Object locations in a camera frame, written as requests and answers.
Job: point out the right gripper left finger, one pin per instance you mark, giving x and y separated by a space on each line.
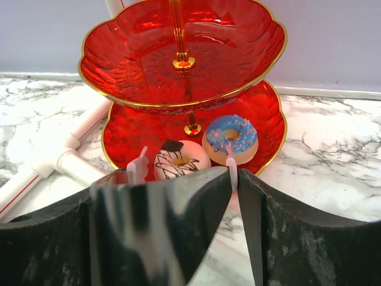
69 242

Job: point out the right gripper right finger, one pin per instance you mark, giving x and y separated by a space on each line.
292 243

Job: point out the metal tongs pink tips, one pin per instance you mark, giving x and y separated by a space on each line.
156 233

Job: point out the blue frosted donut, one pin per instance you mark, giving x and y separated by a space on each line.
234 131

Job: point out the white chocolate donut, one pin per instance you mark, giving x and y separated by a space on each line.
178 158

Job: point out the red three-tier stand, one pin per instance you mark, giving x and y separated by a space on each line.
170 68

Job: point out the white pvc pipe frame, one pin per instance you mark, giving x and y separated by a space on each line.
57 153

